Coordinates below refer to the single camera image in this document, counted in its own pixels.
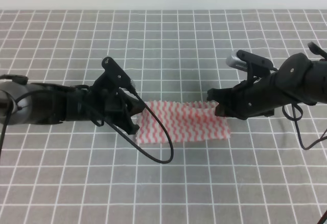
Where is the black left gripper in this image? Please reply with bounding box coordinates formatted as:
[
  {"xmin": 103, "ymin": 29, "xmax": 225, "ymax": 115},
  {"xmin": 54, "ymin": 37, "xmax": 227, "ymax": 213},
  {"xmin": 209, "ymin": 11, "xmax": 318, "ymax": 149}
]
[{"xmin": 64, "ymin": 85, "xmax": 145, "ymax": 135}]

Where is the pink white wavy towel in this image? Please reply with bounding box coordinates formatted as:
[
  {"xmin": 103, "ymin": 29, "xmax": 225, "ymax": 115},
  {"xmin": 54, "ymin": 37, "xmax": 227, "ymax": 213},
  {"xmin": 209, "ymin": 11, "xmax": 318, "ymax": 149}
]
[{"xmin": 135, "ymin": 101, "xmax": 230, "ymax": 144}]

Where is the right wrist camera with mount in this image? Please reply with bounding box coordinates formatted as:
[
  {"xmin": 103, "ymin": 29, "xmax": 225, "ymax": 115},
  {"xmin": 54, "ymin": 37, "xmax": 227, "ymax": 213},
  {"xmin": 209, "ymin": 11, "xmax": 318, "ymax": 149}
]
[{"xmin": 226, "ymin": 50, "xmax": 277, "ymax": 79}]

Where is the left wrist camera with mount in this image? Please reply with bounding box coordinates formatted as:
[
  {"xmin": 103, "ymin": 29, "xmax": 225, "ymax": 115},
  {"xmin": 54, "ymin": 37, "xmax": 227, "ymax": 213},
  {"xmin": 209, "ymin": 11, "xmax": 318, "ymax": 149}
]
[{"xmin": 102, "ymin": 57, "xmax": 136, "ymax": 94}]

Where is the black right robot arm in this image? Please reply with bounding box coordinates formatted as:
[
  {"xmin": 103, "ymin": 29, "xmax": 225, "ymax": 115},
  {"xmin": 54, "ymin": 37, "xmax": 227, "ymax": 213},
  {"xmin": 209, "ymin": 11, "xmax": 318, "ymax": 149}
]
[{"xmin": 207, "ymin": 42, "xmax": 326, "ymax": 120}]

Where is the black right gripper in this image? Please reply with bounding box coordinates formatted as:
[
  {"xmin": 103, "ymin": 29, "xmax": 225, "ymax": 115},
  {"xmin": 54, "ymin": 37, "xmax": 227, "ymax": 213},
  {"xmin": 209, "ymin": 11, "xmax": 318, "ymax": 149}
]
[{"xmin": 206, "ymin": 77, "xmax": 284, "ymax": 120}]

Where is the black left camera cable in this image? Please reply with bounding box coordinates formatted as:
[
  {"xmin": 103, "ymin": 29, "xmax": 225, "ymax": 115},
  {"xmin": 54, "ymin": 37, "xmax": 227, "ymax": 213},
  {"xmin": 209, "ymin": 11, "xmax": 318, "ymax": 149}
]
[{"xmin": 0, "ymin": 80, "xmax": 175, "ymax": 164}]

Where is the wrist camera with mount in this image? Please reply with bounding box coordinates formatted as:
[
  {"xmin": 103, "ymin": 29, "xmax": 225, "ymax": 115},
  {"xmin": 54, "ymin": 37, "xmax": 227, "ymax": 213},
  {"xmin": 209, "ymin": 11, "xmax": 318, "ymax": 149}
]
[
  {"xmin": 102, "ymin": 57, "xmax": 136, "ymax": 94},
  {"xmin": 226, "ymin": 50, "xmax": 277, "ymax": 79}
]

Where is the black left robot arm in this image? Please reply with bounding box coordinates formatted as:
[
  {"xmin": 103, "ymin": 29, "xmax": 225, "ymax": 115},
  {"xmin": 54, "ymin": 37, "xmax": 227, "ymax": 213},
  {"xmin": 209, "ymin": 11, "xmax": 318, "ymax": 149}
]
[{"xmin": 1, "ymin": 74, "xmax": 145, "ymax": 135}]

